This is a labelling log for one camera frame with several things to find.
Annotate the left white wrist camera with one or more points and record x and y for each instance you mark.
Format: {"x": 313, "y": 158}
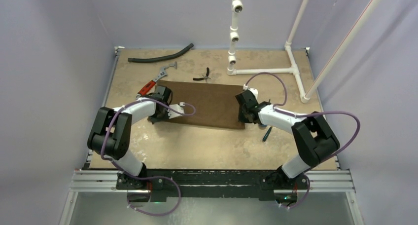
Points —
{"x": 176, "y": 110}

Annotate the black pliers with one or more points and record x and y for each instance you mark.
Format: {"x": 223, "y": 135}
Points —
{"x": 204, "y": 77}

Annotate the aluminium frame rail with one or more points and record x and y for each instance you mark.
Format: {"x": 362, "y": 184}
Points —
{"x": 329, "y": 179}

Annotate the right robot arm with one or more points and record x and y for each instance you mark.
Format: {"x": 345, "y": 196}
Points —
{"x": 314, "y": 138}

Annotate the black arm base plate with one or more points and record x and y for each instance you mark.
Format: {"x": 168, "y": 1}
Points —
{"x": 265, "y": 185}

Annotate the brown cloth napkin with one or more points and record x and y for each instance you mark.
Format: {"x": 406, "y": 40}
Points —
{"x": 216, "y": 105}

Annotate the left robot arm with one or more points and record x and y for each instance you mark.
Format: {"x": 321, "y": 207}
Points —
{"x": 111, "y": 130}

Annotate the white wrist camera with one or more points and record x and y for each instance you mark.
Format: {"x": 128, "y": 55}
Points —
{"x": 176, "y": 110}
{"x": 254, "y": 91}

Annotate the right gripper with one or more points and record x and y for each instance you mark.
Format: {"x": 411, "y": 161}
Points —
{"x": 244, "y": 115}

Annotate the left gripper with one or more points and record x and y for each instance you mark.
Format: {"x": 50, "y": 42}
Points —
{"x": 154, "y": 121}

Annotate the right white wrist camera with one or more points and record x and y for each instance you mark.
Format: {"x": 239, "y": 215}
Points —
{"x": 254, "y": 91}

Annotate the red handled adjustable wrench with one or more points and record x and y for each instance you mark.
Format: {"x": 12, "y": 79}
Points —
{"x": 162, "y": 73}

